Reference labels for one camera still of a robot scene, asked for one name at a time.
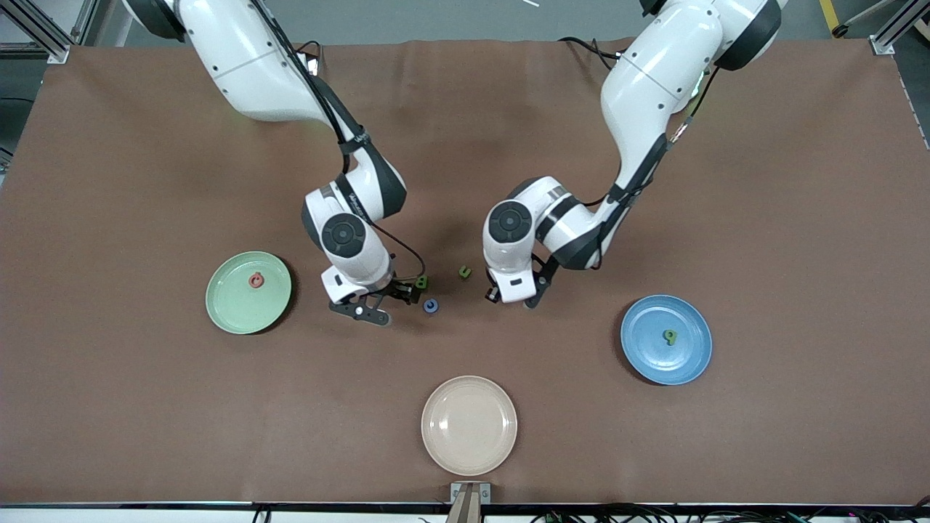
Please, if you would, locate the green plate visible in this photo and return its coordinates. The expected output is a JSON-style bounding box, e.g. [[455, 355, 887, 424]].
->
[[206, 251, 293, 336]]

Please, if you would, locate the beige plate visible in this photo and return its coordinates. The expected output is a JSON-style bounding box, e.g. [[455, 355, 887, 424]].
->
[[421, 375, 519, 477]]

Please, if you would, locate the blue plate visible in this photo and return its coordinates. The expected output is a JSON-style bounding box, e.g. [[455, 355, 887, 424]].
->
[[620, 293, 713, 386]]

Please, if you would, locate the brown table mat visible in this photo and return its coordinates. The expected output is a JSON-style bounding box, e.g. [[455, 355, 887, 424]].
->
[[0, 38, 930, 506]]

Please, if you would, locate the grey stand leg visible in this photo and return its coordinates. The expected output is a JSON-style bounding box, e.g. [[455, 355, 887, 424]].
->
[[832, 0, 896, 38]]

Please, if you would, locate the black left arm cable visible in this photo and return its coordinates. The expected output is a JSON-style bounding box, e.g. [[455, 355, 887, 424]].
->
[[534, 65, 720, 291]]

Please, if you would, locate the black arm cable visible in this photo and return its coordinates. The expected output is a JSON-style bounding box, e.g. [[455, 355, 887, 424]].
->
[[534, 65, 720, 291], [251, 0, 429, 284]]

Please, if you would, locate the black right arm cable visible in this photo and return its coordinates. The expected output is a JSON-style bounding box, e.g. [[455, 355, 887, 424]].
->
[[251, 0, 429, 284]]

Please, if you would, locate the grey metal camera bracket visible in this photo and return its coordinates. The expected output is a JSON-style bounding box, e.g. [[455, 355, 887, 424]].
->
[[445, 481, 493, 523]]

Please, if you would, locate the black right base cable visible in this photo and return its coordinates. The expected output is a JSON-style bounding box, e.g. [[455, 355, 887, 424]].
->
[[294, 40, 324, 77]]

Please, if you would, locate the black base cable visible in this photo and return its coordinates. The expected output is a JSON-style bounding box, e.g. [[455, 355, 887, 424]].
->
[[558, 35, 626, 73], [294, 40, 324, 77]]

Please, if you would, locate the black left base cable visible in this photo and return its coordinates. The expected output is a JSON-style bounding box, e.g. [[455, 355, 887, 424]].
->
[[558, 35, 626, 73]]

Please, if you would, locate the aluminium frame profile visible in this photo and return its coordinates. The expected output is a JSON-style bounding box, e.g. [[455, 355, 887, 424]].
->
[[0, 0, 71, 65], [870, 0, 930, 56]]

